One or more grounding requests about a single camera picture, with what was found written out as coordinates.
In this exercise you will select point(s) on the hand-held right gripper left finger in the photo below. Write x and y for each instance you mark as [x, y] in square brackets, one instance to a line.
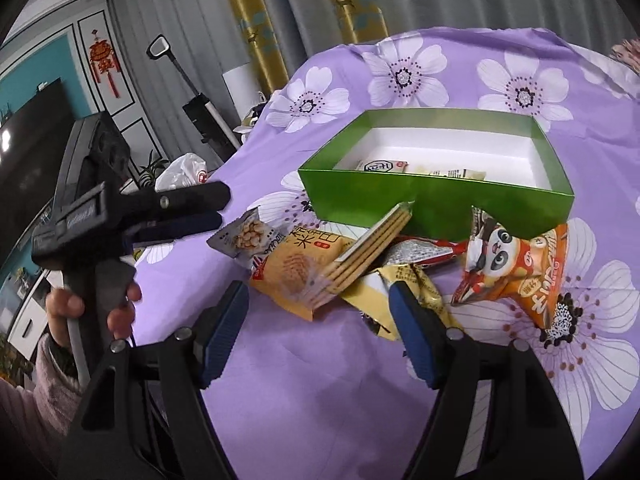
[220, 332]

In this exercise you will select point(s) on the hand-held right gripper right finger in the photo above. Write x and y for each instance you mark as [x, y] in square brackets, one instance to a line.
[411, 327]

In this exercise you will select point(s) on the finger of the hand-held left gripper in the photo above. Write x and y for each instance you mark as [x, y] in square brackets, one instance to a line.
[195, 223]
[190, 197]

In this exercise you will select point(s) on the grey peanut snack packet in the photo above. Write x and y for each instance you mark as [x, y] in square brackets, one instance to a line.
[245, 237]

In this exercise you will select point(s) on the yellow snack packet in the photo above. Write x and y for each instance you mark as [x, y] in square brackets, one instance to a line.
[380, 285]

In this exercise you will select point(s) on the red and silver packet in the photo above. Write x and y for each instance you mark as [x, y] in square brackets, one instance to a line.
[415, 252]

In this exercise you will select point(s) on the clear biscuit stick packet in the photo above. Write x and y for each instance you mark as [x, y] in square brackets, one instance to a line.
[360, 255]

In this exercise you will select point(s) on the orange rice cracker packet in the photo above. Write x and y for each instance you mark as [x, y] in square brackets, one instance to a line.
[290, 270]

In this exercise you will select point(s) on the orange panda snack packet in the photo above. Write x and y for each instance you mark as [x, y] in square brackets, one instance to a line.
[505, 265]

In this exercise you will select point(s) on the green cardboard box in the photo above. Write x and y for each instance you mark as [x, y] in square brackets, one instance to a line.
[440, 205]

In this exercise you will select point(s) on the person's left forearm pink sleeve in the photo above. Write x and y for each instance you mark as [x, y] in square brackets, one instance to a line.
[30, 410]

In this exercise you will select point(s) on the person's left hand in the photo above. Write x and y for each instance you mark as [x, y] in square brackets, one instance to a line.
[120, 317]

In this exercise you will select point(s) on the white plastic bag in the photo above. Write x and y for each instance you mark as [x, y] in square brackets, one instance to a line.
[182, 170]

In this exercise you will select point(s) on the green potted plant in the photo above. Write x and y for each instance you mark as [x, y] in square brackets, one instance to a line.
[150, 167]

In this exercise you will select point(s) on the black television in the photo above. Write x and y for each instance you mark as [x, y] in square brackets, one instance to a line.
[30, 160]

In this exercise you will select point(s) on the black upright vacuum cleaner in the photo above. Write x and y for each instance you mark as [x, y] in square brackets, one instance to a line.
[202, 115]

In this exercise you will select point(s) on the white television cabinet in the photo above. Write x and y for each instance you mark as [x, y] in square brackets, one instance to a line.
[35, 310]

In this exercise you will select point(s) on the purple floral cloth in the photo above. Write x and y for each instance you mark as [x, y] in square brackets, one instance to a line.
[300, 400]

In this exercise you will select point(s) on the white board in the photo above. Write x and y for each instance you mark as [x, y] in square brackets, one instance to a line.
[242, 85]

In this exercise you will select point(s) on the pale text-printed packet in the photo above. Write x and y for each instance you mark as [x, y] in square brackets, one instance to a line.
[465, 174]

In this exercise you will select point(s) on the white packet with dark logo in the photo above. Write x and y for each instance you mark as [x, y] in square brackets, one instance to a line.
[380, 166]

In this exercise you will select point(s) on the grey curtain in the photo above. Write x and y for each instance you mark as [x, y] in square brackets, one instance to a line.
[170, 5]

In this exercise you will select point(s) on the stack of folded clothes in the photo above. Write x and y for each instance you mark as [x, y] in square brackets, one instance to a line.
[627, 52]

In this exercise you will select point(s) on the red knot wall decoration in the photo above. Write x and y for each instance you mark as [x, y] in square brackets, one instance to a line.
[104, 60]

